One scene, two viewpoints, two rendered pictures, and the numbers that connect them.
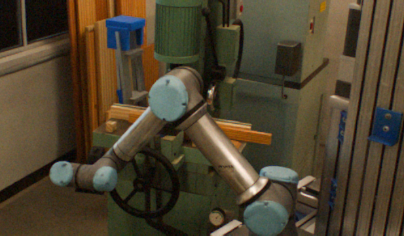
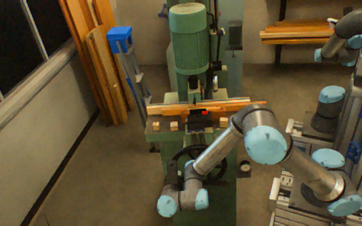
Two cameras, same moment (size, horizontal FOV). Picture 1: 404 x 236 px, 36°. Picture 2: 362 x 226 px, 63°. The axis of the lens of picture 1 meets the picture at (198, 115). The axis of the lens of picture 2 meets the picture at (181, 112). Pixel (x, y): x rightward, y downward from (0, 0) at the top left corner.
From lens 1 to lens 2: 1.09 m
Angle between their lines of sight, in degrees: 18
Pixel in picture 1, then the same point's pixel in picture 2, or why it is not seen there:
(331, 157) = (350, 129)
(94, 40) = (93, 44)
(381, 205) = not seen: outside the picture
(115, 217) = not seen: hidden behind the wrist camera
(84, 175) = (186, 204)
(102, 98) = (108, 79)
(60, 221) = (111, 162)
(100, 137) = (151, 136)
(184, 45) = (202, 59)
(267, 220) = (350, 208)
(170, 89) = (272, 141)
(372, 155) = not seen: outside the picture
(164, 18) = (184, 43)
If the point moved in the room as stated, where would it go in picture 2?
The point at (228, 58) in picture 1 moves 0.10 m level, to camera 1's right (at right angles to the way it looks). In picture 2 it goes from (222, 53) to (237, 50)
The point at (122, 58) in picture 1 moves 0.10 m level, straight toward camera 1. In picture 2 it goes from (125, 58) to (128, 63)
